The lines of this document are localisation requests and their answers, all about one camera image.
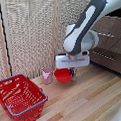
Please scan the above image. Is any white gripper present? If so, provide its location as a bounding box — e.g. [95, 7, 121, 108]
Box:
[54, 50, 91, 80]

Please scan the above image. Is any orange-red plastic bowl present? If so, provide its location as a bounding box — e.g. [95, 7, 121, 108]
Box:
[53, 67, 75, 84]

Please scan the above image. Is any long silver drawer handle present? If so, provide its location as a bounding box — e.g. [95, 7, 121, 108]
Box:
[92, 50, 117, 61]
[97, 31, 116, 39]

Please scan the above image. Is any red plastic shopping basket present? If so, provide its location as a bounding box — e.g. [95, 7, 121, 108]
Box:
[0, 72, 50, 121]

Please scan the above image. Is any light wooden screen post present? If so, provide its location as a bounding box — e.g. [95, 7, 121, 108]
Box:
[51, 0, 62, 61]

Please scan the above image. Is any brown cabinet with drawers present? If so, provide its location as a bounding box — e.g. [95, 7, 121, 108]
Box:
[87, 14, 121, 77]

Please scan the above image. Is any pink cup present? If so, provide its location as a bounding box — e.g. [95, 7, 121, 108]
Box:
[41, 66, 54, 85]

